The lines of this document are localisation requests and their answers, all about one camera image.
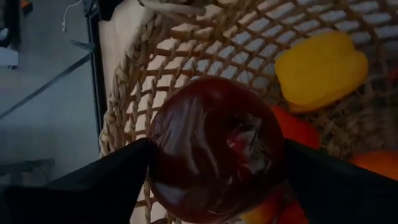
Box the black aluminium table frame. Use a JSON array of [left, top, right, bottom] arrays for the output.
[[70, 0, 125, 136]]

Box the yellow bell pepper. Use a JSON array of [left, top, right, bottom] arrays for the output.
[[275, 30, 369, 113]]

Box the glossy red apple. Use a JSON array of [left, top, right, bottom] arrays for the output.
[[278, 198, 309, 224]]

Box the white cable with plug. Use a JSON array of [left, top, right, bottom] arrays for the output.
[[61, 0, 83, 32]]

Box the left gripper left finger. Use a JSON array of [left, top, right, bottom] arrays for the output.
[[0, 138, 153, 224]]

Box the orange fruit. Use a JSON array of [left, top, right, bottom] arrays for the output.
[[349, 151, 398, 182]]

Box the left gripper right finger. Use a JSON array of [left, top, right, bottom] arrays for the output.
[[283, 139, 398, 224]]

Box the orange yellow peach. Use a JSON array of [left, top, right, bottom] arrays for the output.
[[241, 186, 282, 224]]

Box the woven wicker basket with handles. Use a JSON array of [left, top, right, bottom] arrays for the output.
[[98, 0, 398, 224]]

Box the dark red apple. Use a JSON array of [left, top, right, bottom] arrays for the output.
[[146, 76, 285, 224]]

